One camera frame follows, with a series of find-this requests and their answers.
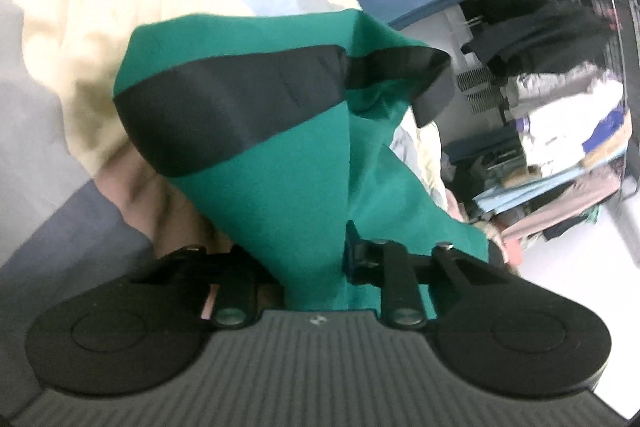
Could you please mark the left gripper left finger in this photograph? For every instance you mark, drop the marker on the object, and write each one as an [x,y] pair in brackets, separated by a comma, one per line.
[226,289]

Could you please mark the green hooded sweatshirt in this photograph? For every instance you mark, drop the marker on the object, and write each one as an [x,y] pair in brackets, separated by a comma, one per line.
[278,130]

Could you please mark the pastel patchwork bed cover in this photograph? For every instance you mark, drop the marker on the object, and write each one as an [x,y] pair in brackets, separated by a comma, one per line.
[80,206]

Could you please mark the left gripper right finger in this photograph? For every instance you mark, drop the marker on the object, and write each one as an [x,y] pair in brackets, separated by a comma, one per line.
[448,288]

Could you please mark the black hanging garments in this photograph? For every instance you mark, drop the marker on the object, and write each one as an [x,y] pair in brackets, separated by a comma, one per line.
[520,37]

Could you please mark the stack of folded clothes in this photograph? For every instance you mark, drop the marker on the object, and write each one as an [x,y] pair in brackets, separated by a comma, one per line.
[559,155]

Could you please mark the metal clothes rack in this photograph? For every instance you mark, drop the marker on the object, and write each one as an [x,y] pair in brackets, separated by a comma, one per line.
[622,49]

